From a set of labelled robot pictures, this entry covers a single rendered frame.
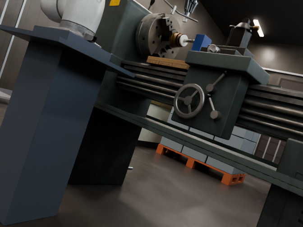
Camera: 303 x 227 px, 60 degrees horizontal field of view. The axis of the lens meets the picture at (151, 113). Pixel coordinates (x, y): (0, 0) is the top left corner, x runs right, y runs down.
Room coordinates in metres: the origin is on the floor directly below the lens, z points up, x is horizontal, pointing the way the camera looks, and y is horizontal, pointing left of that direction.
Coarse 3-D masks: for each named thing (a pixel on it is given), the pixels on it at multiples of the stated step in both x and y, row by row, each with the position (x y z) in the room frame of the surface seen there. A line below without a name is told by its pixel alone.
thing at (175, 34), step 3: (174, 33) 1.63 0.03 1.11; (177, 33) 1.61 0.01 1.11; (180, 33) 1.62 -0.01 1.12; (171, 36) 1.62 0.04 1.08; (174, 36) 1.60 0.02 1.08; (177, 36) 1.60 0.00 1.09; (180, 36) 1.59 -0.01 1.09; (171, 39) 1.62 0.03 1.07; (174, 39) 1.60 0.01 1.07; (177, 39) 1.59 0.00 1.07; (171, 42) 1.63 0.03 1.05; (174, 42) 1.61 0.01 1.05; (177, 42) 1.60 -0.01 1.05; (174, 45) 1.63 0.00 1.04; (177, 45) 1.63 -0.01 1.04; (180, 45) 1.61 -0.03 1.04
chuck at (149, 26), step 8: (152, 16) 1.65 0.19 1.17; (160, 16) 1.63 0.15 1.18; (168, 16) 1.67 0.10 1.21; (144, 24) 1.64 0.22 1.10; (152, 24) 1.60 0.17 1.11; (160, 24) 1.64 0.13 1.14; (176, 24) 1.74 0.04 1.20; (144, 32) 1.62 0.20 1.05; (152, 32) 1.61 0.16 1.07; (160, 32) 1.66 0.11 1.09; (152, 40) 1.63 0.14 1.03; (160, 40) 1.67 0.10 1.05; (144, 48) 1.66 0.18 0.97; (152, 48) 1.64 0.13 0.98; (176, 48) 1.80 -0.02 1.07; (144, 56) 1.73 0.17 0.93; (168, 56) 1.76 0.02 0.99
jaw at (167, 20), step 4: (164, 16) 1.65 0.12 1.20; (164, 20) 1.62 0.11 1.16; (168, 20) 1.63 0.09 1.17; (164, 24) 1.64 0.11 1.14; (168, 24) 1.63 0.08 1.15; (172, 24) 1.63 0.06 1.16; (164, 28) 1.65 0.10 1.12; (168, 28) 1.63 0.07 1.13; (172, 28) 1.64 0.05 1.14; (164, 32) 1.67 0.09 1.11; (168, 32) 1.64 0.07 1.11; (172, 32) 1.62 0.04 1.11
